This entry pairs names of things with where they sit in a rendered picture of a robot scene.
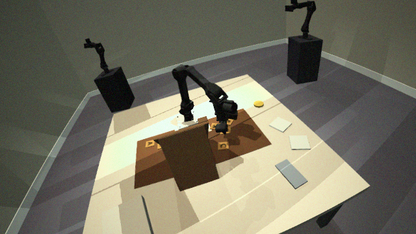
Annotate yellow flat round disc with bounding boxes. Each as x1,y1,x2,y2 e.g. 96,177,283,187
253,101,264,107

